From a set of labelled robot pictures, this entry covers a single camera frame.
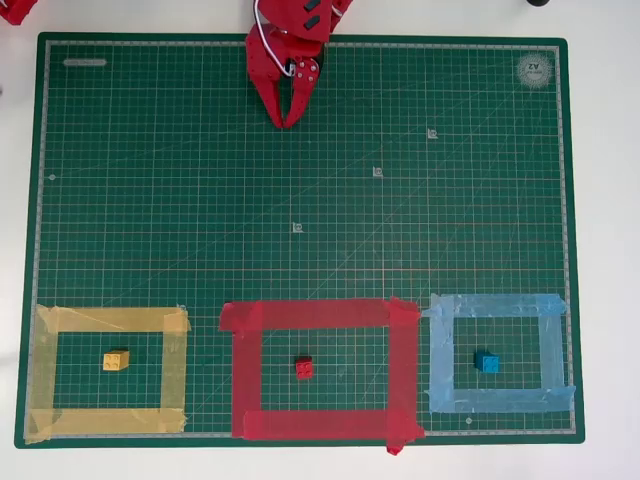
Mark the red leader arm with handle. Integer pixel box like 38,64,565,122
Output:
0,0,37,26

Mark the red tape square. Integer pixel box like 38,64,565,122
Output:
218,295,426,457

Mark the yellow cube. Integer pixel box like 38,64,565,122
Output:
102,349,131,372

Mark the blue tape square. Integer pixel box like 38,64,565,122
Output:
421,292,577,415

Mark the blue cube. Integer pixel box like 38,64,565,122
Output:
473,350,502,375

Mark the yellow tape square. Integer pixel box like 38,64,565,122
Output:
24,302,192,445

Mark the green cutting mat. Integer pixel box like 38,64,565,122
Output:
13,32,586,450

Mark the white gripper servo cable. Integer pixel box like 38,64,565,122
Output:
251,0,297,79

